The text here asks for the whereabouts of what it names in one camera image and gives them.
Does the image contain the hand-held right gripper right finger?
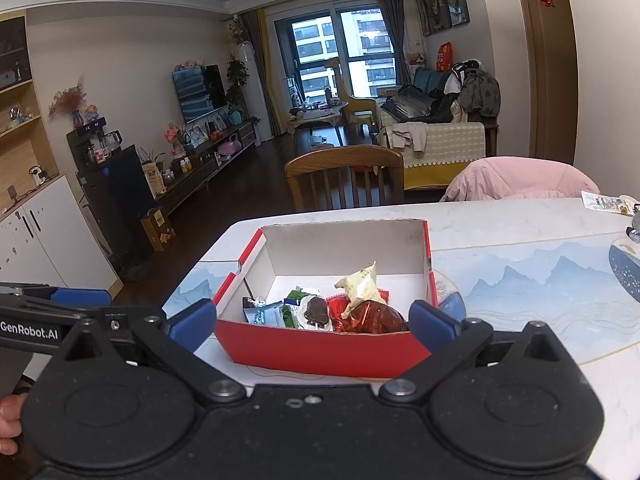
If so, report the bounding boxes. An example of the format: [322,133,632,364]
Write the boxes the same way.
[380,300,576,402]

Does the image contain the person's left hand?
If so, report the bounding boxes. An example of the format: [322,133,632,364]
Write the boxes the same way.
[0,394,28,456]

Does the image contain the wooden coffee table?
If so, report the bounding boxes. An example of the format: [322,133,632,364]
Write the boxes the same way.
[286,102,349,136]

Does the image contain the white cabinet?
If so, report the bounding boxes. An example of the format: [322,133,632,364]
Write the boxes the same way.
[0,175,123,293]

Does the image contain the wooden door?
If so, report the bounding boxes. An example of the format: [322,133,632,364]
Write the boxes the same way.
[515,0,578,161]

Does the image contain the yellow chair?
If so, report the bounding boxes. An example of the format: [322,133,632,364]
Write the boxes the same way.
[325,60,376,126]

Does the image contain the window curtain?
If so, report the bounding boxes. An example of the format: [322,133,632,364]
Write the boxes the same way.
[375,0,406,86]
[255,10,286,136]

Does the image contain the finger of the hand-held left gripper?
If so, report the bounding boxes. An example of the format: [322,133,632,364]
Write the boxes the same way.
[75,306,168,333]
[0,284,112,306]

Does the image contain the cream snack packet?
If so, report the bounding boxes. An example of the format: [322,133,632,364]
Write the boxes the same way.
[334,261,388,318]

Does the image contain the television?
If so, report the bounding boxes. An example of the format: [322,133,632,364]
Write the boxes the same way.
[172,64,227,124]

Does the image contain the small white printed packet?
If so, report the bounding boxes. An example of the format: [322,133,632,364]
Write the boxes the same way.
[581,191,640,217]

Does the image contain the shiny red snack packet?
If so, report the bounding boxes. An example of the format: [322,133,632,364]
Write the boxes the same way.
[332,300,408,335]

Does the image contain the pile of clothes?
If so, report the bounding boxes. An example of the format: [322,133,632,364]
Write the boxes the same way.
[442,60,501,116]

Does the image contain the potted plant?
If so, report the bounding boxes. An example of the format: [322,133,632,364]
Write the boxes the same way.
[226,57,250,106]

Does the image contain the white tower air conditioner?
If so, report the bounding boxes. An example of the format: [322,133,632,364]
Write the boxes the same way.
[235,42,273,143]

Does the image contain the wooden chair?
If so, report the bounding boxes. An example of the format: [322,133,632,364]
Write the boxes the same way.
[284,145,405,212]

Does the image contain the pink flower bouquet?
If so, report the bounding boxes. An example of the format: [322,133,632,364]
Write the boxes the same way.
[165,125,188,156]

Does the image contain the large window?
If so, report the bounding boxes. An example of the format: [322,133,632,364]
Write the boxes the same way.
[290,5,398,106]

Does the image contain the dark sofa with cream cover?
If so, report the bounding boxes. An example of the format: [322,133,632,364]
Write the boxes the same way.
[375,67,501,191]

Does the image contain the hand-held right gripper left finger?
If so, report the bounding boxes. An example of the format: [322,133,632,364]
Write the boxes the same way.
[55,298,246,403]

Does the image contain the dark wooden TV cabinet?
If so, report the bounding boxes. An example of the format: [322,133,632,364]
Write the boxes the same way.
[155,120,258,211]

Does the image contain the red cardboard box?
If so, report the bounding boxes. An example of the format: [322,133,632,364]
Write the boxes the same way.
[212,218,441,380]

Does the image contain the brown cardboard box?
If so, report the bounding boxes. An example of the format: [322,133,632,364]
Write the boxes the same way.
[140,206,177,252]

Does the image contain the wooden wall shelf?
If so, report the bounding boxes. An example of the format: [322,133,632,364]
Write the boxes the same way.
[0,10,61,221]

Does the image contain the kraft paper plant bag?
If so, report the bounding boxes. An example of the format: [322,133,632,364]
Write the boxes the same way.
[142,160,167,196]

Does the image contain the dried flower vase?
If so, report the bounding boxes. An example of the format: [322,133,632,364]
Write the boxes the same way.
[48,80,87,128]

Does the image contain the green snack packet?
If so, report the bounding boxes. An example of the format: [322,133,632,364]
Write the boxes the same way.
[282,287,311,328]

